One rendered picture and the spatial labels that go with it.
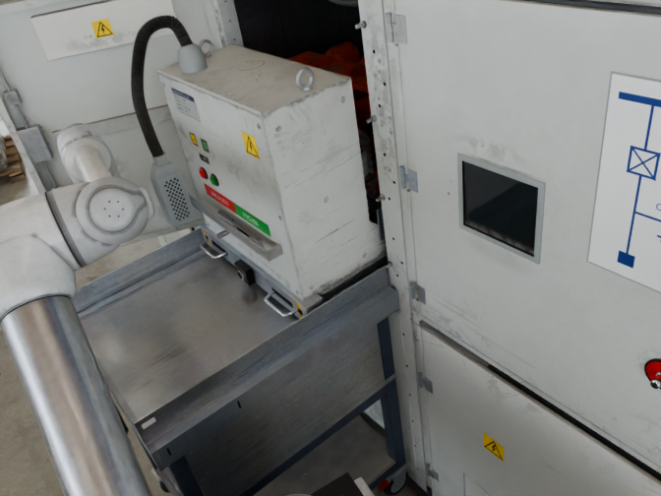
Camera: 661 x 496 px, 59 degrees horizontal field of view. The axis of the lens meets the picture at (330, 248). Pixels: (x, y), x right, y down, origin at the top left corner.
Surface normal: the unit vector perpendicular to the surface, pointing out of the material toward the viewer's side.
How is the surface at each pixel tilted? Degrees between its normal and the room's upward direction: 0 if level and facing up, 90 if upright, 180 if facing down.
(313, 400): 90
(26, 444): 0
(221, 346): 0
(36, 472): 0
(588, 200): 90
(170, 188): 90
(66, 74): 90
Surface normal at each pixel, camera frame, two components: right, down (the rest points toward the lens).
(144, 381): -0.14, -0.81
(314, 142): 0.61, 0.38
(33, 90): 0.25, 0.53
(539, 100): -0.78, 0.45
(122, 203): 0.47, -0.02
